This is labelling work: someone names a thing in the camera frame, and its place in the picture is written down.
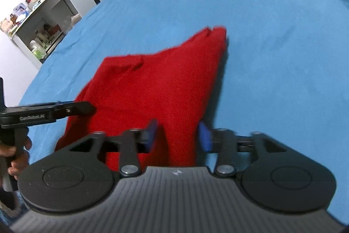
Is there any beige bag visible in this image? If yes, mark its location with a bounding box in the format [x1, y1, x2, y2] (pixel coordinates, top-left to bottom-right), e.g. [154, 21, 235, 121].
[70, 13, 83, 29]

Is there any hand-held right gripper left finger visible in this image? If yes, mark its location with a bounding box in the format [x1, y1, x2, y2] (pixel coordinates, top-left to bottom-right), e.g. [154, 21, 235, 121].
[68, 118, 159, 177]

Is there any green tissue pack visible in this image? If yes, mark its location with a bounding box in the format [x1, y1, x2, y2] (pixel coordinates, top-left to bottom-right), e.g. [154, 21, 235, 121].
[29, 40, 46, 61]

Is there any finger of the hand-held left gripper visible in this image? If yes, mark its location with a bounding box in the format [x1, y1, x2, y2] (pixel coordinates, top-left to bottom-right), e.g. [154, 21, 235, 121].
[50, 101, 97, 122]

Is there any red knit sweater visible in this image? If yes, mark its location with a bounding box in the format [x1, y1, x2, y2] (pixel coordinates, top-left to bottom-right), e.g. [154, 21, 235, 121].
[55, 26, 228, 168]

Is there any person's left hand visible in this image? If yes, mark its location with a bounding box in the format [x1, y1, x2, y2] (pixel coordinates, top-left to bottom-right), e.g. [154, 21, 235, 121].
[0, 137, 32, 182]

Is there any bed with blue sheet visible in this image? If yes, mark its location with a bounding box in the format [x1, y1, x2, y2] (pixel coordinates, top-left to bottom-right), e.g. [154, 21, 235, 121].
[19, 0, 349, 226]

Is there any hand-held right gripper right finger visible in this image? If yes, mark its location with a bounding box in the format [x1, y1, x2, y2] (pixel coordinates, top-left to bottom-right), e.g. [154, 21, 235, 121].
[198, 121, 289, 178]

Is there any white desk with shelves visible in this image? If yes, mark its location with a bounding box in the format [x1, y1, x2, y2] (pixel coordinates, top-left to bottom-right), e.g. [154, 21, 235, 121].
[10, 0, 99, 70]

